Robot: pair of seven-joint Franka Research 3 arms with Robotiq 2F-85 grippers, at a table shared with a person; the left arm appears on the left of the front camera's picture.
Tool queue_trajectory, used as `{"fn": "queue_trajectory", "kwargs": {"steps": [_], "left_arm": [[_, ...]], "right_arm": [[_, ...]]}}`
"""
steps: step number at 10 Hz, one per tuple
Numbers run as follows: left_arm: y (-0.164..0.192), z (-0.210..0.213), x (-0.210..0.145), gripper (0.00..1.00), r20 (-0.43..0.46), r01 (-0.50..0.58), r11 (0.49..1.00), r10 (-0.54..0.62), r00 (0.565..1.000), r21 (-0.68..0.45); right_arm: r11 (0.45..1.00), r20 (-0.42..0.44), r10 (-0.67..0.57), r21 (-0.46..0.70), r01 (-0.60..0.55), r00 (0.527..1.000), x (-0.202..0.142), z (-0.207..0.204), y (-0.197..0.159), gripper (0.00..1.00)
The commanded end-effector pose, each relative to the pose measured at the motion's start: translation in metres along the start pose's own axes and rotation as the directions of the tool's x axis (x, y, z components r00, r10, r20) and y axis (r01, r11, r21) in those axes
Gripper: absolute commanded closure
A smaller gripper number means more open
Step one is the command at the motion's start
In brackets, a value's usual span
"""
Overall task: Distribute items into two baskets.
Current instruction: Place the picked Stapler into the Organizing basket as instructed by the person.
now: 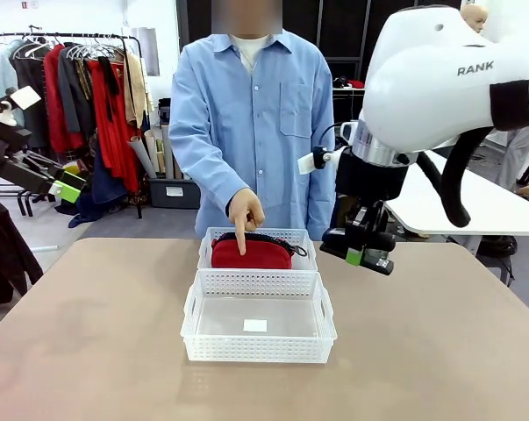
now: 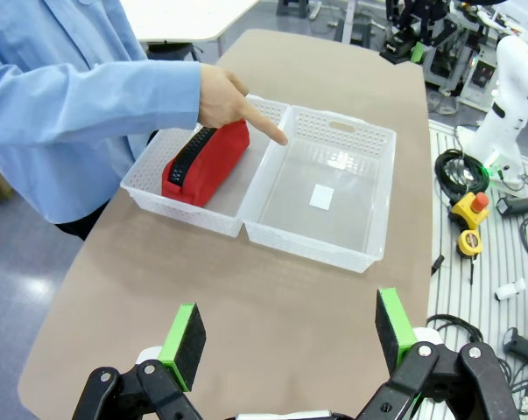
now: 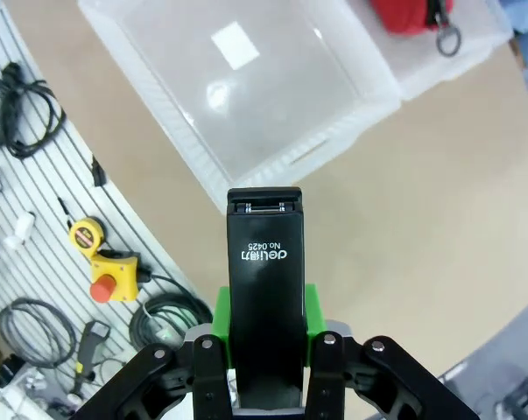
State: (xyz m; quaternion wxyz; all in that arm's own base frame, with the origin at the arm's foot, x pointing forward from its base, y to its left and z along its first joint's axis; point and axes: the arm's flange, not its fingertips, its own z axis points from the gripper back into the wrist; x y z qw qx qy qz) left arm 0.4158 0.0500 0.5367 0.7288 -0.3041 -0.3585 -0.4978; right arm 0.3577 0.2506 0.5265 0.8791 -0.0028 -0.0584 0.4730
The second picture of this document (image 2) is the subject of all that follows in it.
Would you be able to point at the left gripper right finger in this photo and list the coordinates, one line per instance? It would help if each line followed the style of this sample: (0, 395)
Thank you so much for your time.
(392, 332)

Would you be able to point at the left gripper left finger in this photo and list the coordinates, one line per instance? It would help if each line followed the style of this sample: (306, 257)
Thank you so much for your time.
(185, 350)

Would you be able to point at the red zipper pencil pouch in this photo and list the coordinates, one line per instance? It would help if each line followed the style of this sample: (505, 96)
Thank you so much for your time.
(215, 166)

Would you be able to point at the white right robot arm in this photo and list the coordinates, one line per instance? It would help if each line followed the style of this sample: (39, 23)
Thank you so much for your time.
(508, 109)

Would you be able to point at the person's right hand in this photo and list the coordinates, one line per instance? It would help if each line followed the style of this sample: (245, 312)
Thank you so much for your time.
(220, 98)

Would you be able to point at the grey ribbed platform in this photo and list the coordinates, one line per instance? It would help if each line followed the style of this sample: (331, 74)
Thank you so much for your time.
(456, 289)

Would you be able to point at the small black clip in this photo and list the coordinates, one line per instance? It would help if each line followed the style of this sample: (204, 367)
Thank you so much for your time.
(437, 263)

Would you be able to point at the white perforated plastic basket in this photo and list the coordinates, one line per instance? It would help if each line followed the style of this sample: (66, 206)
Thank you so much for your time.
(311, 254)
(193, 219)

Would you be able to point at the yellow tape measure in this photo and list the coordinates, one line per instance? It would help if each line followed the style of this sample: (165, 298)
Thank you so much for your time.
(468, 242)

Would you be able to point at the small white plastic part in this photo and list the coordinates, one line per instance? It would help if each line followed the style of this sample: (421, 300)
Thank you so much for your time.
(511, 290)

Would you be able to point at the yellow emergency stop button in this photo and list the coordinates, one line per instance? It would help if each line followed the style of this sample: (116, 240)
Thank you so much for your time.
(467, 212)

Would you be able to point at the black yellow handheld controller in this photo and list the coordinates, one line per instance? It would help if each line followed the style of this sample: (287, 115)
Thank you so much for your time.
(515, 205)

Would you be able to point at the person in blue shirt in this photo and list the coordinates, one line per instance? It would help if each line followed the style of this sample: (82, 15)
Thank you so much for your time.
(71, 184)

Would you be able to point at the black background robot rig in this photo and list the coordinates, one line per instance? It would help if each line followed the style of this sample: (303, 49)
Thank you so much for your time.
(403, 39)

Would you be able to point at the black chair base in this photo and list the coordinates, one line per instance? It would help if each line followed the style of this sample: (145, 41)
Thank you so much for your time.
(171, 50)

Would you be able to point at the white round-cornered table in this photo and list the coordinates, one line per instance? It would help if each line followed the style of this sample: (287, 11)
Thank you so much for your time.
(193, 22)

